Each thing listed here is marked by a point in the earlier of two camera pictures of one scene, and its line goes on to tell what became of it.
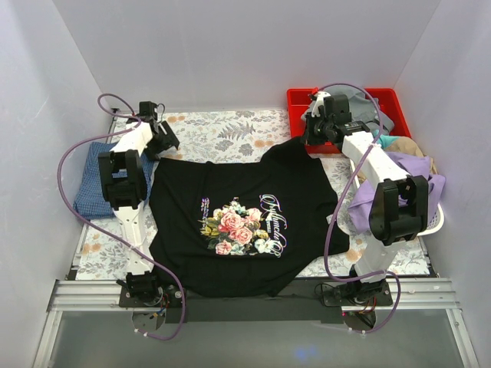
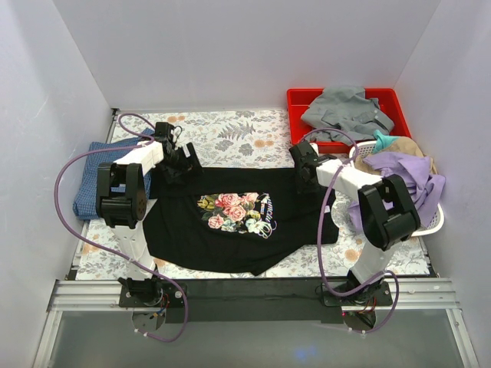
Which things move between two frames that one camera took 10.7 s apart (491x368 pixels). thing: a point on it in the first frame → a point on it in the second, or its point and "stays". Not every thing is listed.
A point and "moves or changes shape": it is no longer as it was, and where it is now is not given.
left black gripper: [166, 135] → [183, 162]
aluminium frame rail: [103, 296] stays
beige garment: [406, 145] stays
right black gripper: [312, 130] → [303, 169]
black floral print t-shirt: [240, 228] moves or changes shape
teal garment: [384, 140] stays
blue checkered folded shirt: [91, 202] stays
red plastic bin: [298, 99] stays
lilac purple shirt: [361, 205] stays
